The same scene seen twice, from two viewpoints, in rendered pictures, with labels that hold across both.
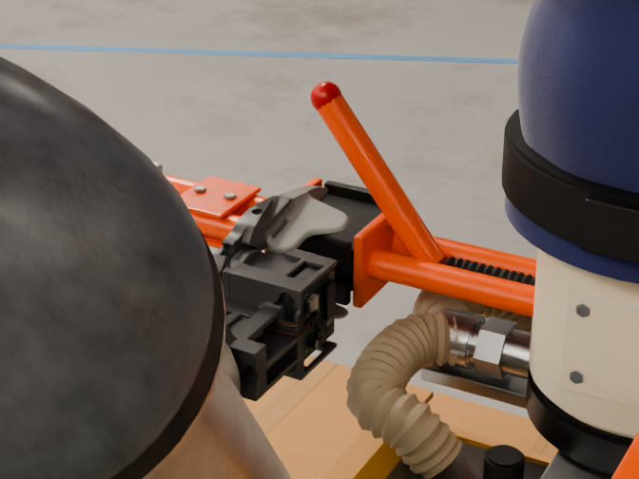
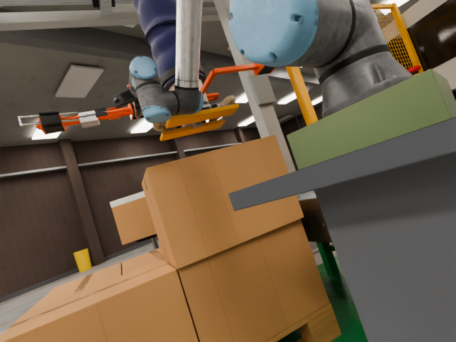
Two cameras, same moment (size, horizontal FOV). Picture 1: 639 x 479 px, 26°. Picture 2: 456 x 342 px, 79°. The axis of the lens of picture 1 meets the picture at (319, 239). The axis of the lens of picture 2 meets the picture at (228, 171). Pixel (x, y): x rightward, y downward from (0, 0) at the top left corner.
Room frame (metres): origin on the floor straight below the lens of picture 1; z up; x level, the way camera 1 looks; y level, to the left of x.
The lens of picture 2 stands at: (-0.05, 0.78, 0.75)
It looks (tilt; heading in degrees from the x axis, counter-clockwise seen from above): 5 degrees up; 308
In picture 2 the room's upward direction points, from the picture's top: 18 degrees counter-clockwise
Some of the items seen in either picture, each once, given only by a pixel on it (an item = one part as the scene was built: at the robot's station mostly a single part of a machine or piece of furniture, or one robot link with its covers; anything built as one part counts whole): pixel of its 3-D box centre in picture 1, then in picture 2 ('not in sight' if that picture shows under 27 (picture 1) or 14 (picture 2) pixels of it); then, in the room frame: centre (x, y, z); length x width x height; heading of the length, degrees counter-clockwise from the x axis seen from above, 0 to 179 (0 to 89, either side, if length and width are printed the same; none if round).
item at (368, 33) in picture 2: not in sight; (335, 29); (0.06, 0.11, 1.02); 0.17 x 0.15 x 0.18; 77
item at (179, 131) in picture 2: not in sight; (192, 127); (0.91, -0.28, 1.14); 0.34 x 0.10 x 0.05; 62
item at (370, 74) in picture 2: not in sight; (359, 85); (0.06, 0.09, 0.88); 0.19 x 0.19 x 0.10
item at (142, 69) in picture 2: not in sight; (143, 75); (0.68, 0.14, 1.24); 0.12 x 0.09 x 0.10; 151
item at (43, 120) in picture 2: not in sight; (66, 115); (1.04, 0.27, 1.25); 0.31 x 0.03 x 0.05; 74
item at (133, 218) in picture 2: not in sight; (146, 214); (2.40, -0.86, 0.82); 0.60 x 0.40 x 0.40; 131
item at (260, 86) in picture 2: not in sight; (262, 89); (1.14, -1.66, 1.62); 0.20 x 0.05 x 0.30; 61
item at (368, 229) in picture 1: (337, 240); (139, 109); (0.95, -0.01, 1.25); 0.10 x 0.08 x 0.06; 152
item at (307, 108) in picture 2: not in sight; (314, 131); (0.85, -1.80, 1.05); 0.87 x 0.10 x 2.10; 113
